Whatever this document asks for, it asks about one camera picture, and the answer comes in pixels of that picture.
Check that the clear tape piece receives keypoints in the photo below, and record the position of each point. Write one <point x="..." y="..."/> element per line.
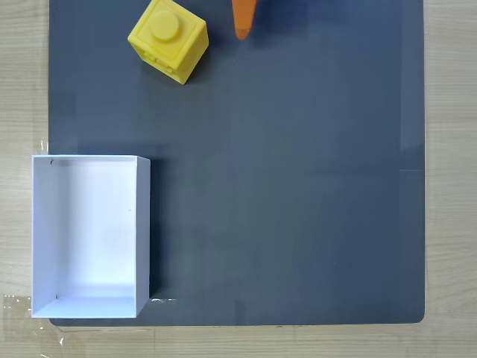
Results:
<point x="16" y="306"/>
<point x="44" y="146"/>

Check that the dark grey table mat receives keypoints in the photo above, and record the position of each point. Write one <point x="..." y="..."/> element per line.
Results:
<point x="290" y="168"/>

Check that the white open cardboard box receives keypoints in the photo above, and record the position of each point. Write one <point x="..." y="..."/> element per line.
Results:
<point x="97" y="231"/>

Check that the yellow toy brick block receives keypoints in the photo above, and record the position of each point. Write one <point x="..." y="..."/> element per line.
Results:
<point x="165" y="35"/>

